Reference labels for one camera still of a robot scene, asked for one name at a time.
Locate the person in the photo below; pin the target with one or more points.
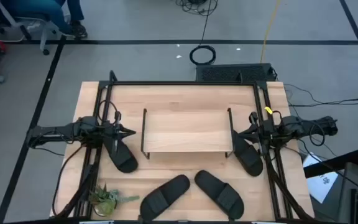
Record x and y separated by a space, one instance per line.
42 9

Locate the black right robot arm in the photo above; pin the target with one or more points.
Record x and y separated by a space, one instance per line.
303 127

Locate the green succulent plant in pot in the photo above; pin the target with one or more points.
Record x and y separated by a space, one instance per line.
106 202

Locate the wooden shelf with black legs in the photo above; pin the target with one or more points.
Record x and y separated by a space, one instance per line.
186 130

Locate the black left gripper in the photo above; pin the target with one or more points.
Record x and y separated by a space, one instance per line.
112 130

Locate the white office chair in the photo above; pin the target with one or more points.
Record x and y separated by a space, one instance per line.
44 35

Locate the black perforated computer case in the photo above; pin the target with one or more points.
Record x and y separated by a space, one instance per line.
228 73

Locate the white paper sheet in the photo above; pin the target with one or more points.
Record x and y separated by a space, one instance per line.
320 186

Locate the black slide sandal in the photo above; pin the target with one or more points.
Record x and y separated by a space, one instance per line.
123 158
219 194
249 158
163 199

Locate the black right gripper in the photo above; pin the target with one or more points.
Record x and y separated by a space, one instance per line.
267 132

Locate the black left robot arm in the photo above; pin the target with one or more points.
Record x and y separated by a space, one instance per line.
57 132

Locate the black aluminium rig frame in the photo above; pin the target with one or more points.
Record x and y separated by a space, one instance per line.
182 83

